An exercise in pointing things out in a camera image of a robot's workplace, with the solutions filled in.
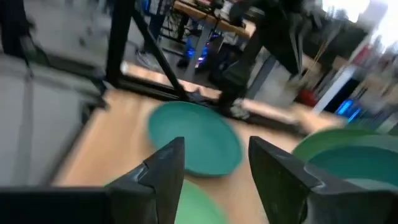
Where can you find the white post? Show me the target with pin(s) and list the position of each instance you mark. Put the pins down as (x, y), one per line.
(335, 87)

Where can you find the wooden background desk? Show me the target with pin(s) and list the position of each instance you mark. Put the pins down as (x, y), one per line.
(217, 25)

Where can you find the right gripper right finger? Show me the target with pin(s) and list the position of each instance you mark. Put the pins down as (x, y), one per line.
(280, 186)

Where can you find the dark teal plate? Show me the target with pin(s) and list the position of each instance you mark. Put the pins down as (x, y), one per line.
(199, 140)
(357, 161)

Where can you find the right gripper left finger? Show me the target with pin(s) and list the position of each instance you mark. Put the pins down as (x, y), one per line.
(155, 186)

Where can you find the red round object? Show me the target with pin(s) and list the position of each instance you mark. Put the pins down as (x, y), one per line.
(307, 97)

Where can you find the black metal frame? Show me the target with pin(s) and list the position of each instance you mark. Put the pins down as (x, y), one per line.
(119, 46)

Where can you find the light green plate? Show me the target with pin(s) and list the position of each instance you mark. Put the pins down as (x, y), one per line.
(196, 208)
(320, 140)

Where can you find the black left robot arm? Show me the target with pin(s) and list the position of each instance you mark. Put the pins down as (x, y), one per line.
(264, 31)

